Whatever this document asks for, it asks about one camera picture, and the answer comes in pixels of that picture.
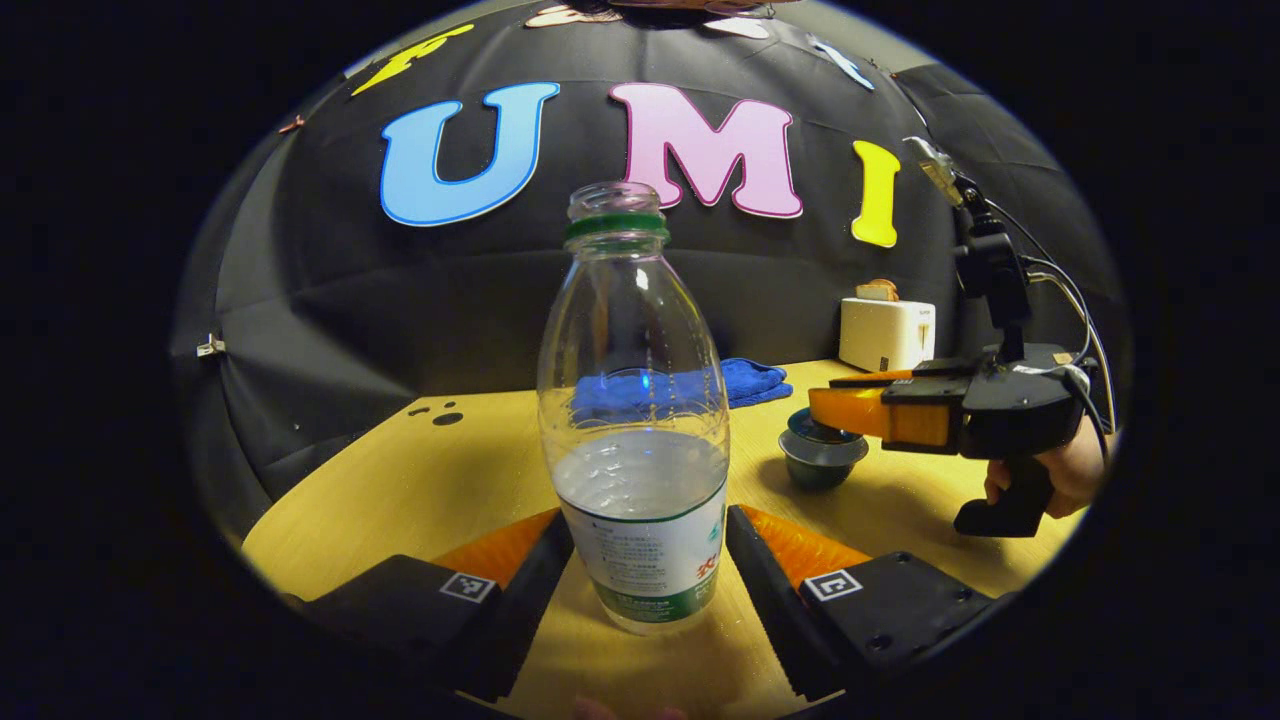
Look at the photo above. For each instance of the person's head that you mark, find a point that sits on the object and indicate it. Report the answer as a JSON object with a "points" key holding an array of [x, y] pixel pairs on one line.
{"points": [[690, 6]]}

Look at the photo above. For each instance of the clear plastic water bottle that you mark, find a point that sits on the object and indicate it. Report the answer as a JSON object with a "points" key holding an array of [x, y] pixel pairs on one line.
{"points": [[640, 500]]}

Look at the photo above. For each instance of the dark teal teacup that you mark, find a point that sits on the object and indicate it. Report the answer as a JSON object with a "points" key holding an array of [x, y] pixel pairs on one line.
{"points": [[820, 468]]}

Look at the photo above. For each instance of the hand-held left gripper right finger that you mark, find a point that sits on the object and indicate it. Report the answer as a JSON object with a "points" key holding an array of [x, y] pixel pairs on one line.
{"points": [[765, 600]]}

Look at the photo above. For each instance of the toasted bread slice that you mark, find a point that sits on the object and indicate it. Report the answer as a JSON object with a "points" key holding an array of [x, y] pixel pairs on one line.
{"points": [[877, 291]]}

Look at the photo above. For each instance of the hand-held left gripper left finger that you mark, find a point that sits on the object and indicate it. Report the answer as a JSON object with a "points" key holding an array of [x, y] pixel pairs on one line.
{"points": [[535, 590]]}

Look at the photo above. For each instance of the blue folded towel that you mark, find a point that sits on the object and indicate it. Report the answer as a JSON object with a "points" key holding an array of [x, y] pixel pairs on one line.
{"points": [[755, 380]]}

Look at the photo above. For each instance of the dark teal teacup lid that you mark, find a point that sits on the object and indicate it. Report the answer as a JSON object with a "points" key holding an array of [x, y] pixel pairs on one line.
{"points": [[805, 428]]}

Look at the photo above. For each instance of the small copper clip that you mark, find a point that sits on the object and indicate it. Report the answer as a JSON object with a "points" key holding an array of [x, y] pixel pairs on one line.
{"points": [[291, 124]]}

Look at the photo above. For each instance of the white toaster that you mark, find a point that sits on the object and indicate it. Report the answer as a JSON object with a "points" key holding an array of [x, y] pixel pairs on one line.
{"points": [[885, 335]]}

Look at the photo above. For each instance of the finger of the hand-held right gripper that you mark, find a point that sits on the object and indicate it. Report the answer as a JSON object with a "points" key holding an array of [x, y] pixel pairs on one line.
{"points": [[870, 412], [875, 379]]}

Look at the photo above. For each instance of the silver metal clip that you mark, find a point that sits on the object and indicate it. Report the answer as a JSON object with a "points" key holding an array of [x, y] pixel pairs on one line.
{"points": [[210, 347]]}

